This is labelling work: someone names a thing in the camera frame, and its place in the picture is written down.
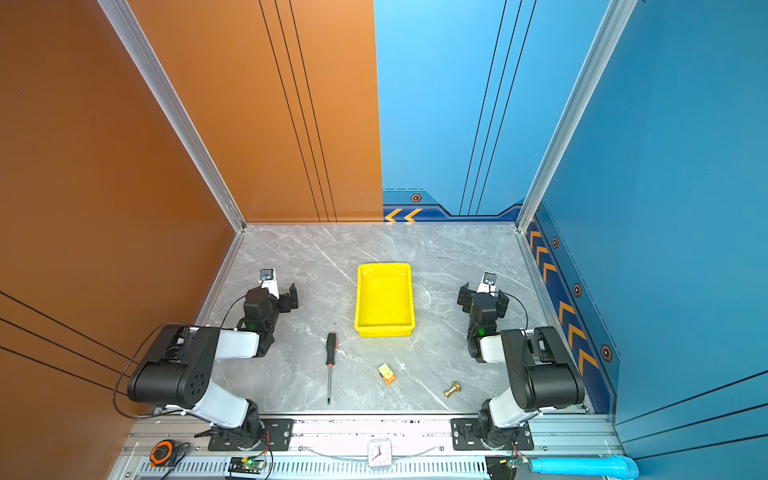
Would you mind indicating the black orange screwdriver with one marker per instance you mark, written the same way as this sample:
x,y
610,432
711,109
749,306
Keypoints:
x,y
331,348

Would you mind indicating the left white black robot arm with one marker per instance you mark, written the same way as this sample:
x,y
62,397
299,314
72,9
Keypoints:
x,y
175,373

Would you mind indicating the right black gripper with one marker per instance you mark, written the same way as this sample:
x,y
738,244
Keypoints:
x,y
468,297

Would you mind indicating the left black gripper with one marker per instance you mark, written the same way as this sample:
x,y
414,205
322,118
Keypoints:
x,y
284,300

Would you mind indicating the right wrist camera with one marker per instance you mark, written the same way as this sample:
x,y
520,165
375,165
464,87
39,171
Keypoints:
x,y
488,283

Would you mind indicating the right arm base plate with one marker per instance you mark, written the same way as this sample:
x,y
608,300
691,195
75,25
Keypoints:
x,y
467,435

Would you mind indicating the light blue tube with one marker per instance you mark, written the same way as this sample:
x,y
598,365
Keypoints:
x,y
618,467

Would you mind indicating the brass fitting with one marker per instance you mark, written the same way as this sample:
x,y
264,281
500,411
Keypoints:
x,y
454,388

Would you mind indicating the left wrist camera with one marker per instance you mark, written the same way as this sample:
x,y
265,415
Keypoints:
x,y
268,277

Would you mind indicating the green circuit board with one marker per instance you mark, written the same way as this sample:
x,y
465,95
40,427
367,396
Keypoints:
x,y
247,467

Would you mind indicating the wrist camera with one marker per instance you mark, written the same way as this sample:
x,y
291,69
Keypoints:
x,y
268,277
488,283

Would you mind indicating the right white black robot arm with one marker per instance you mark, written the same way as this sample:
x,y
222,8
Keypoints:
x,y
540,369

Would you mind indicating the yellow plastic bin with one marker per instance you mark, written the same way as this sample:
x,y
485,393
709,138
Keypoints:
x,y
384,300

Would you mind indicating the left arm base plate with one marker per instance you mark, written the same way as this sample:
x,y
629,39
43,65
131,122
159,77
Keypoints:
x,y
275,434

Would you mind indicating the aluminium front rail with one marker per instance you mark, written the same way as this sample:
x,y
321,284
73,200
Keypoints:
x,y
334,446

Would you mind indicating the orange black tape measure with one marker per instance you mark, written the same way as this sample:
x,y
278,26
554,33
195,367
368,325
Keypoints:
x,y
163,453

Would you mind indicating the green orange toy block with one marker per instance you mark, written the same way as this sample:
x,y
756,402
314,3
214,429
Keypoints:
x,y
387,374

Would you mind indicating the small white clock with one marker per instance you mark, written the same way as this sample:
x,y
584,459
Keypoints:
x,y
379,453

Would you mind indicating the small board with wires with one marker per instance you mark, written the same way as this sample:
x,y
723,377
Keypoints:
x,y
516,462

